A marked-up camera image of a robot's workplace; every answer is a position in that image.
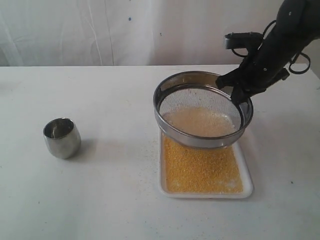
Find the yellow millet grains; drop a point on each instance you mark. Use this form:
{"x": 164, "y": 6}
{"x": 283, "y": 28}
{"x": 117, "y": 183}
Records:
{"x": 201, "y": 122}

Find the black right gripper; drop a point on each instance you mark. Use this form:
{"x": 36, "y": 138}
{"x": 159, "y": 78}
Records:
{"x": 254, "y": 75}

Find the white backdrop curtain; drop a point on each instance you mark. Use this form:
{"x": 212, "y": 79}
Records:
{"x": 126, "y": 32}

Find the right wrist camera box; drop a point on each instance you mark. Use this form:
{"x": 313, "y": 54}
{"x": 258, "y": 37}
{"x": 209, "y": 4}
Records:
{"x": 244, "y": 40}

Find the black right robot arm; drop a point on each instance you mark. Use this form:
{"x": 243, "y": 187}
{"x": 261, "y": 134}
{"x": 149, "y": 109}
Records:
{"x": 297, "y": 24}

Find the round steel mesh sieve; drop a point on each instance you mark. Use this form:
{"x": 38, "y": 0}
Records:
{"x": 198, "y": 89}

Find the white square plastic tray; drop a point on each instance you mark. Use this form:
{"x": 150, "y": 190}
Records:
{"x": 246, "y": 175}

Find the small stainless steel cup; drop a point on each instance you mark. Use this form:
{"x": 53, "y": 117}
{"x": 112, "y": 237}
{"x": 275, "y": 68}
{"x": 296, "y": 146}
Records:
{"x": 62, "y": 137}

